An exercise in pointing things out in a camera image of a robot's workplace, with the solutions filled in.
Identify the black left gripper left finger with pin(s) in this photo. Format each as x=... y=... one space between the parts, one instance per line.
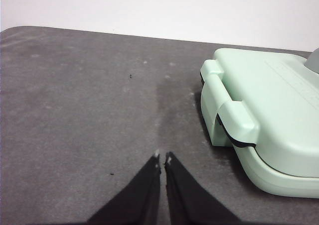
x=137 y=200

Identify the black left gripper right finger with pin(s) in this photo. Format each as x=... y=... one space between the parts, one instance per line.
x=189 y=202

